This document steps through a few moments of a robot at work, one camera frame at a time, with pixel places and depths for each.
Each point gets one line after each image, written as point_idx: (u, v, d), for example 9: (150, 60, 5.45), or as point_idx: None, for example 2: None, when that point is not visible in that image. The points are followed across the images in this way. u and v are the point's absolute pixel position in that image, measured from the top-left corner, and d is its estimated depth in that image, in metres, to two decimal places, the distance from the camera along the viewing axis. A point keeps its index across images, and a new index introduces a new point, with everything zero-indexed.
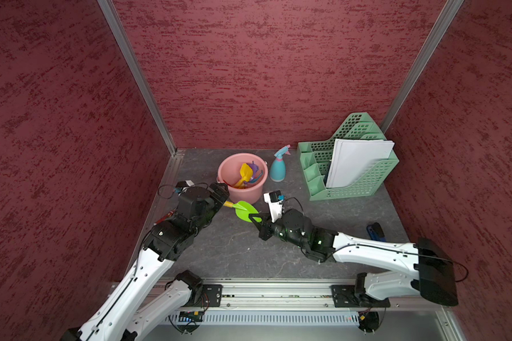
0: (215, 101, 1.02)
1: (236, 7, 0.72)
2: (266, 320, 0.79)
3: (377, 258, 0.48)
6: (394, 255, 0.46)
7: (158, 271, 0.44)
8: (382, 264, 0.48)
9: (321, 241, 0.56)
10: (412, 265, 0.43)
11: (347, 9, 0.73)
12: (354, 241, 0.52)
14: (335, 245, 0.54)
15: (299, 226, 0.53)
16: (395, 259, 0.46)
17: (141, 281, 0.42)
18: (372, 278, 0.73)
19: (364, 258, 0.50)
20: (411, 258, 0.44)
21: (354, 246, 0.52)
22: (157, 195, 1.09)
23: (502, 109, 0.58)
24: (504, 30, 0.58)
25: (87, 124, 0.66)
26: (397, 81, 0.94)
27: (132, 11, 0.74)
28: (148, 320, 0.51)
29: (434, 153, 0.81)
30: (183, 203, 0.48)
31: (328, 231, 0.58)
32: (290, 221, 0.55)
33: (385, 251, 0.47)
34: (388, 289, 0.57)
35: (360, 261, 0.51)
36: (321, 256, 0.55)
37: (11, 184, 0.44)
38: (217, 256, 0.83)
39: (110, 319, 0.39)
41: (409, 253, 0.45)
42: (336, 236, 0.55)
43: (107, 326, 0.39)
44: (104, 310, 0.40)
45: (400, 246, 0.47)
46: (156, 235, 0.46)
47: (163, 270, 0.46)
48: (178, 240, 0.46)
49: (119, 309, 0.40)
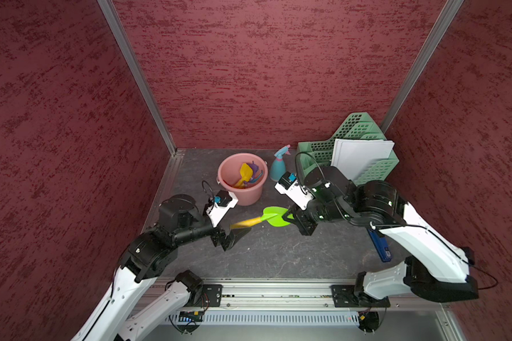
0: (215, 101, 1.02)
1: (236, 7, 0.72)
2: (266, 320, 0.79)
3: (441, 256, 0.38)
6: (454, 258, 0.39)
7: (136, 291, 0.41)
8: (429, 259, 0.40)
9: (386, 202, 0.36)
10: (463, 274, 0.38)
11: (347, 9, 0.73)
12: (422, 224, 0.38)
14: (404, 217, 0.37)
15: (322, 178, 0.39)
16: (454, 263, 0.38)
17: (119, 303, 0.39)
18: (371, 275, 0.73)
19: (423, 247, 0.38)
20: (464, 268, 0.39)
21: (426, 230, 0.38)
22: (157, 195, 1.09)
23: (503, 109, 0.58)
24: (504, 30, 0.58)
25: (87, 124, 0.66)
26: (397, 81, 0.94)
27: (132, 11, 0.74)
28: (144, 326, 0.51)
29: (434, 153, 0.81)
30: (163, 215, 0.43)
31: (385, 187, 0.38)
32: (311, 177, 0.42)
33: (449, 250, 0.39)
34: (385, 288, 0.57)
35: (406, 244, 0.40)
36: (377, 215, 0.36)
37: (11, 184, 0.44)
38: (217, 257, 0.83)
39: None
41: (463, 261, 0.40)
42: (405, 204, 0.38)
43: None
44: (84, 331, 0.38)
45: (454, 247, 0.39)
46: (133, 252, 0.42)
47: (141, 290, 0.42)
48: (156, 258, 0.41)
49: (99, 331, 0.38)
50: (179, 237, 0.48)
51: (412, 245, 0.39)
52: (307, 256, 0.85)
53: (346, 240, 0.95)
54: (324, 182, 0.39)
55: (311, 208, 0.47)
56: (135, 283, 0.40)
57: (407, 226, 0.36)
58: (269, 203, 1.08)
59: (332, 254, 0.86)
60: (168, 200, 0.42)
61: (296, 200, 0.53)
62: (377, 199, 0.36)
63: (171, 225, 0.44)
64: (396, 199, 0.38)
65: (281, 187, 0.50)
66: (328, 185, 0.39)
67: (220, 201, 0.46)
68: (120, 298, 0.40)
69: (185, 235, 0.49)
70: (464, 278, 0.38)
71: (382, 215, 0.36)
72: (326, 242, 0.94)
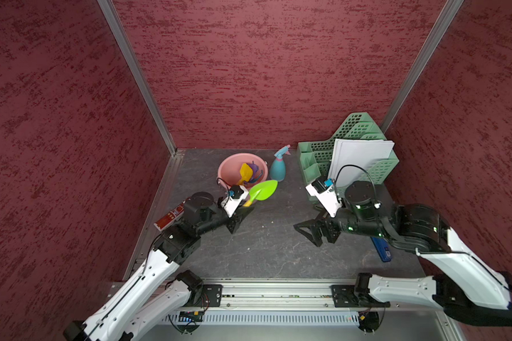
0: (215, 101, 1.02)
1: (235, 7, 0.72)
2: (266, 320, 0.79)
3: (483, 280, 0.37)
6: (496, 283, 0.39)
7: (165, 271, 0.47)
8: (470, 284, 0.39)
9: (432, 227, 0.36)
10: (506, 301, 0.38)
11: (347, 9, 0.73)
12: (464, 249, 0.38)
14: (449, 244, 0.36)
15: (370, 198, 0.37)
16: (495, 288, 0.38)
17: (144, 283, 0.44)
18: (379, 280, 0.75)
19: (463, 271, 0.38)
20: (505, 293, 0.39)
21: (469, 256, 0.38)
22: (158, 195, 1.09)
23: (503, 109, 0.58)
24: (504, 30, 0.58)
25: (87, 124, 0.66)
26: (397, 81, 0.94)
27: (132, 11, 0.74)
28: (146, 321, 0.51)
29: (434, 153, 0.81)
30: (188, 211, 0.49)
31: (432, 213, 0.37)
32: (356, 194, 0.39)
33: (491, 275, 0.39)
34: (400, 295, 0.56)
35: (446, 266, 0.39)
36: (424, 242, 0.35)
37: (11, 183, 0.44)
38: (217, 257, 0.83)
39: (115, 314, 0.41)
41: (505, 285, 0.40)
42: (447, 230, 0.38)
43: (112, 320, 0.40)
44: (109, 305, 0.42)
45: (496, 273, 0.40)
46: (167, 237, 0.50)
47: (168, 272, 0.48)
48: (183, 246, 0.48)
49: (125, 306, 0.42)
50: (203, 227, 0.55)
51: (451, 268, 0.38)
52: (307, 256, 0.85)
53: (346, 240, 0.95)
54: (374, 202, 0.37)
55: (340, 217, 0.46)
56: (166, 263, 0.46)
57: (450, 253, 0.36)
58: (269, 203, 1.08)
59: (332, 254, 0.86)
60: (191, 197, 0.52)
61: (326, 204, 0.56)
62: (422, 225, 0.36)
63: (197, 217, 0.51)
64: (440, 224, 0.37)
65: (313, 189, 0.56)
66: (377, 205, 0.37)
67: (233, 194, 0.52)
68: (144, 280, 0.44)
69: (207, 225, 0.56)
70: (507, 305, 0.38)
71: (427, 242, 0.35)
72: (326, 242, 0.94)
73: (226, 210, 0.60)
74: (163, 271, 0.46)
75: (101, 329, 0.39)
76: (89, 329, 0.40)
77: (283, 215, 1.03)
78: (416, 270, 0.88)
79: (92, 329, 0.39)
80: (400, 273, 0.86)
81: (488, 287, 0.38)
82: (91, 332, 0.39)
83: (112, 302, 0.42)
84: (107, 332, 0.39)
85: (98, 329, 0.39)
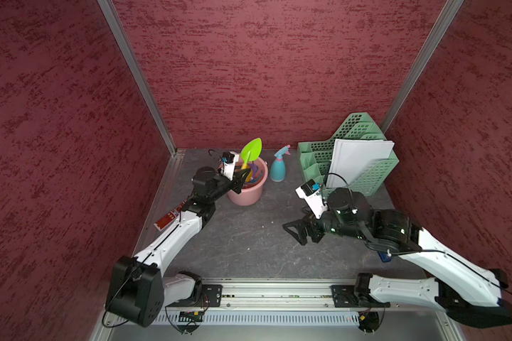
0: (215, 101, 1.02)
1: (236, 7, 0.72)
2: (266, 320, 0.79)
3: (463, 276, 0.39)
6: (481, 280, 0.40)
7: (195, 225, 0.56)
8: (456, 283, 0.41)
9: (401, 230, 0.40)
10: (496, 298, 0.39)
11: (347, 9, 0.73)
12: (440, 248, 0.41)
14: (420, 243, 0.40)
15: (348, 204, 0.41)
16: (481, 285, 0.39)
17: (182, 229, 0.53)
18: (380, 280, 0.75)
19: (442, 269, 0.40)
20: (494, 290, 0.39)
21: (444, 254, 0.40)
22: (158, 195, 1.09)
23: (502, 109, 0.58)
24: (504, 30, 0.58)
25: (87, 124, 0.66)
26: (397, 81, 0.94)
27: (132, 11, 0.74)
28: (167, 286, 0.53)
29: (434, 153, 0.81)
30: (198, 185, 0.58)
31: (407, 219, 0.42)
32: (336, 199, 0.43)
33: (473, 273, 0.40)
34: (400, 295, 0.56)
35: (429, 268, 0.42)
36: (394, 244, 0.39)
37: (11, 184, 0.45)
38: (217, 257, 0.83)
39: (163, 247, 0.48)
41: (494, 284, 0.40)
42: (420, 231, 0.41)
43: (162, 251, 0.47)
44: (156, 244, 0.48)
45: (483, 270, 0.41)
46: (191, 203, 0.62)
47: (195, 228, 0.57)
48: (205, 210, 0.60)
49: (171, 241, 0.49)
50: (212, 195, 0.66)
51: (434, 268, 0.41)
52: (307, 256, 0.85)
53: (346, 240, 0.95)
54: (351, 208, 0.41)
55: (324, 219, 0.51)
56: (195, 217, 0.57)
57: (422, 252, 0.39)
58: (269, 203, 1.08)
59: (332, 254, 0.86)
60: (196, 175, 0.60)
61: (312, 207, 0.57)
62: (393, 229, 0.40)
63: (208, 187, 0.61)
64: (409, 227, 0.41)
65: (301, 192, 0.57)
66: (355, 211, 0.41)
67: (227, 160, 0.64)
68: (180, 227, 0.53)
69: (215, 192, 0.66)
70: (498, 302, 0.38)
71: (397, 244, 0.40)
72: (326, 242, 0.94)
73: (227, 175, 0.70)
74: (193, 222, 0.56)
75: (153, 257, 0.45)
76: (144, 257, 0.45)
77: (283, 215, 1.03)
78: (416, 270, 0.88)
79: (145, 258, 0.44)
80: (400, 273, 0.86)
81: (472, 284, 0.39)
82: (146, 258, 0.44)
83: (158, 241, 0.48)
84: (160, 258, 0.45)
85: (151, 256, 0.45)
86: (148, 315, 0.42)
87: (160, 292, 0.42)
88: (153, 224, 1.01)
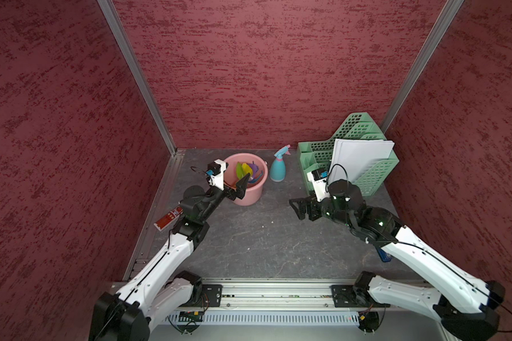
0: (215, 101, 1.02)
1: (236, 7, 0.72)
2: (266, 320, 0.79)
3: (442, 276, 0.41)
6: (462, 282, 0.41)
7: (185, 249, 0.54)
8: (441, 284, 0.42)
9: (380, 221, 0.47)
10: (478, 303, 0.39)
11: (347, 9, 0.73)
12: (419, 245, 0.44)
14: (398, 236, 0.45)
15: (344, 192, 0.48)
16: (461, 288, 0.40)
17: (170, 257, 0.50)
18: (382, 281, 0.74)
19: (422, 266, 0.43)
20: (478, 295, 0.40)
21: (422, 251, 0.44)
22: (158, 195, 1.09)
23: (503, 109, 0.58)
24: (504, 30, 0.58)
25: (86, 124, 0.66)
26: (397, 81, 0.94)
27: (132, 11, 0.74)
28: (158, 307, 0.51)
29: (434, 153, 0.81)
30: (185, 209, 0.54)
31: (392, 215, 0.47)
32: (336, 186, 0.51)
33: (454, 273, 0.42)
34: (397, 298, 0.56)
35: (414, 266, 0.45)
36: (372, 234, 0.46)
37: (11, 184, 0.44)
38: (217, 256, 0.83)
39: (148, 281, 0.45)
41: (479, 290, 0.40)
42: (401, 227, 0.46)
43: (146, 285, 0.44)
44: (140, 276, 0.45)
45: (471, 276, 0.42)
46: (183, 223, 0.59)
47: (186, 252, 0.55)
48: (197, 231, 0.57)
49: (156, 273, 0.46)
50: (205, 212, 0.61)
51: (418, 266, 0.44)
52: (307, 256, 0.85)
53: (346, 240, 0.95)
54: (345, 195, 0.48)
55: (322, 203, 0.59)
56: (186, 241, 0.54)
57: (397, 244, 0.44)
58: (269, 203, 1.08)
59: (332, 254, 0.86)
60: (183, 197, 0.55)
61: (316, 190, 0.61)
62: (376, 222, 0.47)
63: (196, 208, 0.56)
64: (390, 224, 0.47)
65: (311, 175, 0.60)
66: (348, 199, 0.48)
67: (213, 171, 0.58)
68: (168, 256, 0.50)
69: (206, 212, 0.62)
70: (478, 307, 0.39)
71: (376, 236, 0.46)
72: (326, 242, 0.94)
73: (217, 186, 0.65)
74: (183, 249, 0.53)
75: (136, 294, 0.42)
76: (124, 295, 0.42)
77: (283, 215, 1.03)
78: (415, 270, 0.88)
79: (127, 295, 0.42)
80: (400, 273, 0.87)
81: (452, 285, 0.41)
82: (127, 297, 0.42)
83: (143, 273, 0.46)
84: (144, 295, 0.43)
85: (133, 295, 0.42)
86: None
87: (144, 331, 0.43)
88: (153, 224, 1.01)
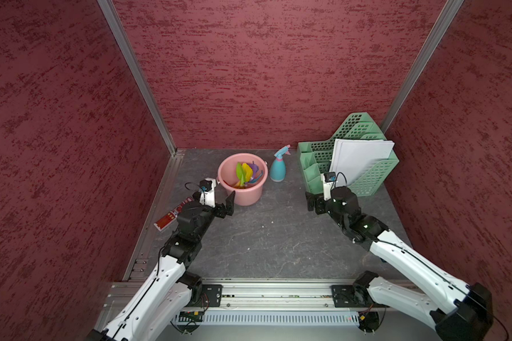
0: (215, 101, 1.02)
1: (236, 7, 0.72)
2: (266, 320, 0.79)
3: (420, 273, 0.45)
6: (439, 280, 0.44)
7: (176, 272, 0.52)
8: (422, 284, 0.46)
9: (365, 224, 0.56)
10: (453, 299, 0.41)
11: (347, 9, 0.73)
12: (400, 245, 0.50)
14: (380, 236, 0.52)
15: (343, 197, 0.57)
16: (437, 284, 0.43)
17: (159, 283, 0.49)
18: (382, 282, 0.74)
19: (402, 263, 0.48)
20: (454, 292, 0.42)
21: (400, 249, 0.49)
22: (158, 195, 1.09)
23: (503, 109, 0.58)
24: (505, 30, 0.58)
25: (86, 124, 0.66)
26: (397, 81, 0.94)
27: (132, 11, 0.74)
28: (153, 327, 0.51)
29: (434, 153, 0.81)
30: (183, 223, 0.54)
31: (380, 223, 0.55)
32: (338, 191, 0.59)
33: (431, 271, 0.45)
34: (395, 301, 0.56)
35: (397, 266, 0.50)
36: (359, 236, 0.54)
37: (11, 183, 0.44)
38: (217, 257, 0.83)
39: (136, 314, 0.44)
41: (457, 288, 0.42)
42: (385, 230, 0.54)
43: (134, 320, 0.43)
44: (129, 308, 0.44)
45: (450, 275, 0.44)
46: (173, 244, 0.57)
47: (178, 275, 0.53)
48: (189, 249, 0.56)
49: (144, 305, 0.45)
50: (198, 230, 0.61)
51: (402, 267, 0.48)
52: (307, 256, 0.85)
53: (346, 240, 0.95)
54: (343, 200, 0.57)
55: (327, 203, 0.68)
56: (177, 265, 0.52)
57: (379, 243, 0.51)
58: (269, 203, 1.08)
59: (332, 254, 0.86)
60: (181, 212, 0.56)
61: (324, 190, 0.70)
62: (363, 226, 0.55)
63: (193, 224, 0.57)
64: (377, 231, 0.54)
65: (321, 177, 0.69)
66: (344, 203, 0.57)
67: (206, 188, 0.75)
68: (159, 282, 0.49)
69: (200, 229, 0.61)
70: (453, 302, 0.41)
71: (362, 238, 0.55)
72: (326, 242, 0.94)
73: (209, 202, 0.68)
74: (173, 272, 0.52)
75: (124, 329, 0.42)
76: (112, 332, 0.41)
77: (283, 215, 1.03)
78: None
79: (115, 332, 0.41)
80: (400, 274, 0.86)
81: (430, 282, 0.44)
82: (115, 333, 0.41)
83: (131, 306, 0.45)
84: (131, 330, 0.42)
85: (121, 330, 0.42)
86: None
87: None
88: (153, 224, 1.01)
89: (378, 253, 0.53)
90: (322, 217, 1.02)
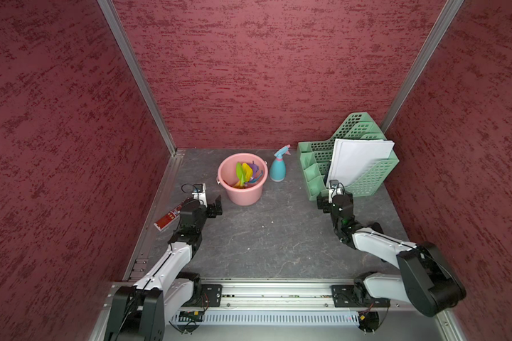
0: (215, 101, 1.02)
1: (236, 7, 0.72)
2: (266, 320, 0.79)
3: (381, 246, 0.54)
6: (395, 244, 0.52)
7: (186, 253, 0.59)
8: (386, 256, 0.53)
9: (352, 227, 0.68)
10: None
11: (347, 8, 0.72)
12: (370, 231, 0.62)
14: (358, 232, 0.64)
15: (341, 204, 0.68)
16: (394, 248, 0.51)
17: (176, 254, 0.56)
18: (376, 274, 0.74)
19: (370, 244, 0.58)
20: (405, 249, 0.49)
21: (370, 233, 0.61)
22: (158, 195, 1.09)
23: (502, 109, 0.58)
24: (505, 30, 0.58)
25: (87, 124, 0.66)
26: (397, 81, 0.94)
27: (132, 11, 0.74)
28: (167, 302, 0.53)
29: (434, 153, 0.81)
30: (186, 215, 0.64)
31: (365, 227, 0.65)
32: (338, 198, 0.71)
33: (389, 241, 0.54)
34: (382, 285, 0.58)
35: (370, 248, 0.59)
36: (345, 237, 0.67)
37: (11, 183, 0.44)
38: (217, 256, 0.83)
39: (161, 273, 0.49)
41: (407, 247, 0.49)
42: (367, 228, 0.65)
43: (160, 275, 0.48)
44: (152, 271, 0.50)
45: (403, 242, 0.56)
46: (180, 235, 0.65)
47: (188, 256, 0.60)
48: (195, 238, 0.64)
49: (166, 266, 0.52)
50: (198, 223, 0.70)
51: (374, 247, 0.57)
52: (307, 255, 0.85)
53: None
54: (340, 207, 0.68)
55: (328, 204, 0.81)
56: (186, 246, 0.60)
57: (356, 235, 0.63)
58: (269, 203, 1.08)
59: (332, 254, 0.86)
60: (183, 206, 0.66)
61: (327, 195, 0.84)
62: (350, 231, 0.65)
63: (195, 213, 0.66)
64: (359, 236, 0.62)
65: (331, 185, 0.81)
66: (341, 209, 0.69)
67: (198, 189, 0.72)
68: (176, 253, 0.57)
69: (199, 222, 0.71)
70: None
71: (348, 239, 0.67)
72: (326, 242, 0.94)
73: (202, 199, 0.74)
74: (186, 249, 0.59)
75: (153, 283, 0.46)
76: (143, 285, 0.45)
77: (283, 215, 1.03)
78: None
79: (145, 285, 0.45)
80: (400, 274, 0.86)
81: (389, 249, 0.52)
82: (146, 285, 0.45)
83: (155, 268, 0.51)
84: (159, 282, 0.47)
85: (150, 283, 0.46)
86: (153, 339, 0.42)
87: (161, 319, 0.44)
88: (153, 224, 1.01)
89: (358, 242, 0.63)
90: (322, 217, 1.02)
